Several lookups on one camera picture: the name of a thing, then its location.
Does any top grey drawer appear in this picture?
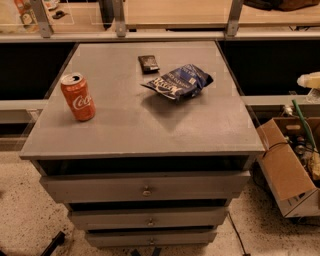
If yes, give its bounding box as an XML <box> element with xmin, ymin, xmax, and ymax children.
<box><xmin>40</xmin><ymin>171</ymin><xmax>250</xmax><ymax>203</ymax></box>

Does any orange Coca-Cola can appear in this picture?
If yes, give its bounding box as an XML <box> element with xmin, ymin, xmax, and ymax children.
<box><xmin>61</xmin><ymin>72</ymin><xmax>96</xmax><ymax>121</ymax></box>

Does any grey drawer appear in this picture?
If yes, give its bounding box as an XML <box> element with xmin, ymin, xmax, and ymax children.
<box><xmin>40</xmin><ymin>171</ymin><xmax>250</xmax><ymax>203</ymax></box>
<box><xmin>68</xmin><ymin>207</ymin><xmax>227</xmax><ymax>230</ymax></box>
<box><xmin>85</xmin><ymin>228</ymin><xmax>216</xmax><ymax>247</ymax></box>

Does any middle grey drawer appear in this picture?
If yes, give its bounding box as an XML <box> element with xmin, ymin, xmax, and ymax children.
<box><xmin>68</xmin><ymin>207</ymin><xmax>227</xmax><ymax>230</ymax></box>

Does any dark bag on shelf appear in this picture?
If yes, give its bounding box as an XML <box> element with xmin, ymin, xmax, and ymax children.
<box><xmin>243</xmin><ymin>0</ymin><xmax>320</xmax><ymax>12</ymax></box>

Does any black stand leg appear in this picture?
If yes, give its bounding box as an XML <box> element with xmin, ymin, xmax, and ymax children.
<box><xmin>41</xmin><ymin>231</ymin><xmax>66</xmax><ymax>256</ymax></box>

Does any metal railing frame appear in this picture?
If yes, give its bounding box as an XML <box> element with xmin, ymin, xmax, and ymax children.
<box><xmin>0</xmin><ymin>0</ymin><xmax>320</xmax><ymax>43</ymax></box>

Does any cardboard box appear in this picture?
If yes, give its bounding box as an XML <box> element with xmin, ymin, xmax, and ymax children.
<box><xmin>257</xmin><ymin>117</ymin><xmax>320</xmax><ymax>218</ymax></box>

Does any black floor cable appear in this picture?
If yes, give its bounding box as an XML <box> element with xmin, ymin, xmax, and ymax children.
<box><xmin>227</xmin><ymin>213</ymin><xmax>251</xmax><ymax>256</ymax></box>

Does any green stick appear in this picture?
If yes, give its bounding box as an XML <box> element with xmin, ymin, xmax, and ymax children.
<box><xmin>292</xmin><ymin>99</ymin><xmax>317</xmax><ymax>151</ymax></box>

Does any bottom grey drawer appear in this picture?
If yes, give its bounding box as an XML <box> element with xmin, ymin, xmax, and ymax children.
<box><xmin>85</xmin><ymin>228</ymin><xmax>216</xmax><ymax>247</ymax></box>

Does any grey drawer cabinet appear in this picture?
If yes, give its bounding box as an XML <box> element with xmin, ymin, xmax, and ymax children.
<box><xmin>21</xmin><ymin>41</ymin><xmax>263</xmax><ymax>235</ymax></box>

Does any small dark brown packet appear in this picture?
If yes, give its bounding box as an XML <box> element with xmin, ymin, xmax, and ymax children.
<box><xmin>138</xmin><ymin>55</ymin><xmax>160</xmax><ymax>74</ymax></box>

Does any blue chip bag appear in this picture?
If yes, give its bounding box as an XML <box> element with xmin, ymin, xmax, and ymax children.
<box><xmin>143</xmin><ymin>64</ymin><xmax>213</xmax><ymax>101</ymax></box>

